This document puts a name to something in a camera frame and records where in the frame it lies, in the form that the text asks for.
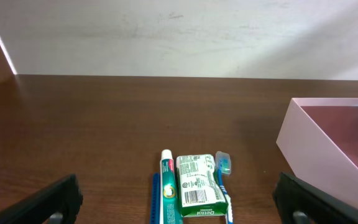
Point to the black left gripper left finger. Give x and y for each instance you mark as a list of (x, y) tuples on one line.
[(62, 197)]

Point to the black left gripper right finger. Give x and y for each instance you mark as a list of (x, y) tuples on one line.
[(299, 202)]

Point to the green Dettol soap pack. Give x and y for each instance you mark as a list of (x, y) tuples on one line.
[(199, 192)]

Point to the white open cardboard box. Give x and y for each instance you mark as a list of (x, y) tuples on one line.
[(319, 140)]

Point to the blue white toothbrush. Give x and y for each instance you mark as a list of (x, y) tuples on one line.
[(223, 166)]

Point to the green white toothpaste tube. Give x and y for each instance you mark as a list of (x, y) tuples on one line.
[(169, 209)]

